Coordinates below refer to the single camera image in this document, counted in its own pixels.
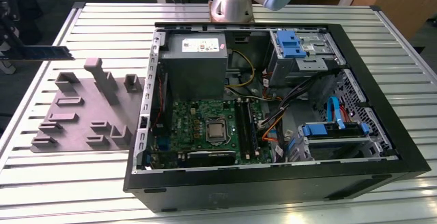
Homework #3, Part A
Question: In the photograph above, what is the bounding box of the orange wire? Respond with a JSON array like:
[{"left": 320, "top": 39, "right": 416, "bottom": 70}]
[{"left": 263, "top": 124, "right": 285, "bottom": 143}]

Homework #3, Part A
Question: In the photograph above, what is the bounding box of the hard disk in blue carrier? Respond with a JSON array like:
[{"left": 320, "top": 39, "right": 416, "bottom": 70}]
[{"left": 303, "top": 123, "right": 369, "bottom": 139}]

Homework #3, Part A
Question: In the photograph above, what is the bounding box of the grey power supply unit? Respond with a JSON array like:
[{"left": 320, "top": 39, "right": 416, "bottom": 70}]
[{"left": 161, "top": 33, "right": 229, "bottom": 101}]

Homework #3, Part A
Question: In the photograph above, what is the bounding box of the grey parts rack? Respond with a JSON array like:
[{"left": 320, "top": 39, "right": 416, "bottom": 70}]
[{"left": 30, "top": 57, "right": 148, "bottom": 154}]

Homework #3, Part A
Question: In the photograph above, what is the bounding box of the dark office chair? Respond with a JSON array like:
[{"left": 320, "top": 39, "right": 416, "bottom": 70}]
[{"left": 14, "top": 0, "right": 45, "bottom": 46}]

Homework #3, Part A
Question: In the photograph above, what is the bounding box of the blue flat data wire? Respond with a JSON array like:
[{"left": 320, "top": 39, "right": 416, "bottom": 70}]
[{"left": 327, "top": 96, "right": 347, "bottom": 129}]

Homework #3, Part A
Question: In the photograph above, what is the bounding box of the metal drive cage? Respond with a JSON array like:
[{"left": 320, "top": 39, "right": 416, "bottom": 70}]
[{"left": 268, "top": 28, "right": 347, "bottom": 86}]

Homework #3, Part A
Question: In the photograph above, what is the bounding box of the black graphics card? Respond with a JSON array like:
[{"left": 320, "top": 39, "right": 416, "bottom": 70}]
[{"left": 186, "top": 150, "right": 237, "bottom": 167}]

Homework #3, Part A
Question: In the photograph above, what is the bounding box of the silver CPU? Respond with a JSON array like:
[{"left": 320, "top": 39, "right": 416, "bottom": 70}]
[{"left": 205, "top": 123, "right": 226, "bottom": 139}]

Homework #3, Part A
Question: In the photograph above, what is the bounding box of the metal disk bay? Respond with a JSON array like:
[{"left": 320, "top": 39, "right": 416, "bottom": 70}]
[{"left": 300, "top": 134, "right": 399, "bottom": 162}]

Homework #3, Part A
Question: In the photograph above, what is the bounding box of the green motherboard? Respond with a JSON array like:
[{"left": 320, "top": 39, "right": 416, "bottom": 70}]
[{"left": 150, "top": 98, "right": 275, "bottom": 168}]

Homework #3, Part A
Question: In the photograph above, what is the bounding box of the black wire bundle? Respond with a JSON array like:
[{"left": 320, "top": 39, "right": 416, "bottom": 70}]
[{"left": 260, "top": 69, "right": 343, "bottom": 129}]

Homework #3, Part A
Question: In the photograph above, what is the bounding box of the black PC case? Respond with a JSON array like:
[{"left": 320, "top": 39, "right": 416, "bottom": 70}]
[{"left": 122, "top": 21, "right": 432, "bottom": 212}]

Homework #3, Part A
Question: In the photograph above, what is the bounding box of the green RAM stick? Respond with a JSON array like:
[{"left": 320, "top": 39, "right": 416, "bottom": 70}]
[{"left": 23, "top": 45, "right": 77, "bottom": 61}]

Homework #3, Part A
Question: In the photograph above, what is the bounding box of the blue drive carrier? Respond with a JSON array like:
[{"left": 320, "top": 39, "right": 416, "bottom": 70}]
[{"left": 277, "top": 30, "right": 308, "bottom": 59}]

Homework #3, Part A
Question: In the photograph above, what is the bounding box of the grey chair base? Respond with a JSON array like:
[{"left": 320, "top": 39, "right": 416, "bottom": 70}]
[{"left": 0, "top": 59, "right": 18, "bottom": 76}]

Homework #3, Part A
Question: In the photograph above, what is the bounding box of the black RAM slot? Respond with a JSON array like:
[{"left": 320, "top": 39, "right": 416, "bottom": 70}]
[{"left": 234, "top": 100, "right": 249, "bottom": 158}]

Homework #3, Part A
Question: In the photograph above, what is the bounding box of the yellow and black wire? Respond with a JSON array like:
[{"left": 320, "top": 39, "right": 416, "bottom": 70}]
[{"left": 225, "top": 50, "right": 257, "bottom": 89}]

